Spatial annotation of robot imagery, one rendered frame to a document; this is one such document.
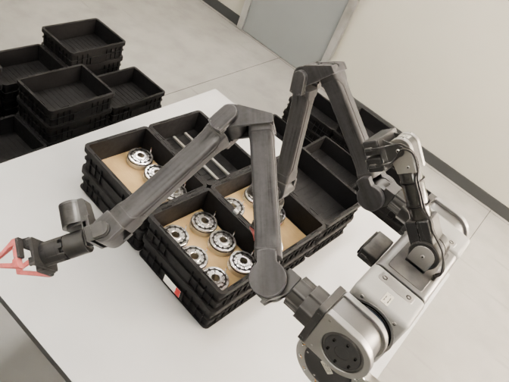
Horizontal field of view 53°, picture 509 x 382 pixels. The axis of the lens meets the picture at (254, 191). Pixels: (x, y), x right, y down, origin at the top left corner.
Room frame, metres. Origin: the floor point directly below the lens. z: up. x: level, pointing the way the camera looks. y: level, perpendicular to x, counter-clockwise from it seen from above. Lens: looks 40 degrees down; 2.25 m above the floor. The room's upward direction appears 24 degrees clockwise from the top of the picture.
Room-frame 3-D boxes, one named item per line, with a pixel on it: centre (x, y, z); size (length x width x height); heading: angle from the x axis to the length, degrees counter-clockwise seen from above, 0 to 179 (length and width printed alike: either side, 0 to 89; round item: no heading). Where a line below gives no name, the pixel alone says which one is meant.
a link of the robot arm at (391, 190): (1.17, -0.33, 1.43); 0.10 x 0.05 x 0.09; 66
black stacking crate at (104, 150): (1.42, 0.42, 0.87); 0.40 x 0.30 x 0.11; 62
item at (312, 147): (2.67, -0.40, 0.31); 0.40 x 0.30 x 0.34; 66
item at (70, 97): (2.09, 1.12, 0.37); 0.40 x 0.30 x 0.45; 156
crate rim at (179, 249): (1.23, 0.06, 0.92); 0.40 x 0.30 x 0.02; 62
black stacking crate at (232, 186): (1.50, -0.08, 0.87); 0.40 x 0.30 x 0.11; 62
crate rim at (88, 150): (1.42, 0.42, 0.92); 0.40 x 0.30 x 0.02; 62
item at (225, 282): (1.12, 0.00, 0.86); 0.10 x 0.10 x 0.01
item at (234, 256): (1.24, -0.07, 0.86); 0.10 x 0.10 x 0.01
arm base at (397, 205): (1.14, -0.40, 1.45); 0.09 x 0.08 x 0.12; 156
